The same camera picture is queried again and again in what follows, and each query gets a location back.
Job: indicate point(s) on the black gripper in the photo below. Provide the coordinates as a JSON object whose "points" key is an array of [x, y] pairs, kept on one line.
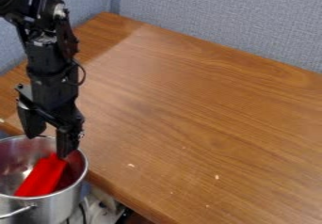
{"points": [[45, 102]]}

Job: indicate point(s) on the metal pot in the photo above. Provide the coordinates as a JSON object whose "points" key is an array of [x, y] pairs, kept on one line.
{"points": [[49, 209]]}

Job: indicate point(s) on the red object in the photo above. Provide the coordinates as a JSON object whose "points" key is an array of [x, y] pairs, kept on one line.
{"points": [[44, 177]]}

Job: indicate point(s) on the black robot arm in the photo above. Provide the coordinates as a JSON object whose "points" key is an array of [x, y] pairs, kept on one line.
{"points": [[43, 26]]}

